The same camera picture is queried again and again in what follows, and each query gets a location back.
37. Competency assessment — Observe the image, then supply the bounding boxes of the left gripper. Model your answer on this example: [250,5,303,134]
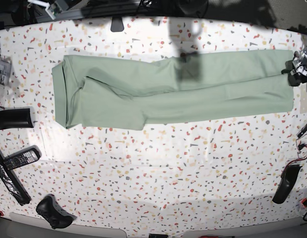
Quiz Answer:
[281,48,307,86]

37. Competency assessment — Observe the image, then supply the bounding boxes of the green T-shirt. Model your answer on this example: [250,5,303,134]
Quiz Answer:
[52,50,294,130]

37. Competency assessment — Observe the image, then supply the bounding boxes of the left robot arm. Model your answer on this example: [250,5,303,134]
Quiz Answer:
[281,35,307,87]

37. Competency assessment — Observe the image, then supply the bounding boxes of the terrazzo pattern table cloth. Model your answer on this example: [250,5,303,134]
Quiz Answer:
[0,17,307,237]

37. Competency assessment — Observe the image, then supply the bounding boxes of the black cylinder bottle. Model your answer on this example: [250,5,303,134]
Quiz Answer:
[0,107,34,130]

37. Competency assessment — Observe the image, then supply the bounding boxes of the black remote control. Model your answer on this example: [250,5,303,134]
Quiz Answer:
[3,146,42,171]

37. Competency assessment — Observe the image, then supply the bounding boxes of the black game controller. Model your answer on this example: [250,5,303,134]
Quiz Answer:
[36,196,74,230]

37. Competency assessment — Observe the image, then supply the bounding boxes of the clear plastic parts box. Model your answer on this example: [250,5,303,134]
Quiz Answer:
[0,55,11,101]

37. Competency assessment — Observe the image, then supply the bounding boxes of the long black bar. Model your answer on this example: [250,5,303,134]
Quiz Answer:
[0,151,31,206]

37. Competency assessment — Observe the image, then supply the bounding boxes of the red and black wires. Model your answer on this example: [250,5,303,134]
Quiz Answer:
[282,121,307,174]

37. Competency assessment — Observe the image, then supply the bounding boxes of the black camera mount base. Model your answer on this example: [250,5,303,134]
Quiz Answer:
[110,16,124,32]

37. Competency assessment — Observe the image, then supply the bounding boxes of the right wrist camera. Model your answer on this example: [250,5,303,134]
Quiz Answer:
[45,2,62,20]

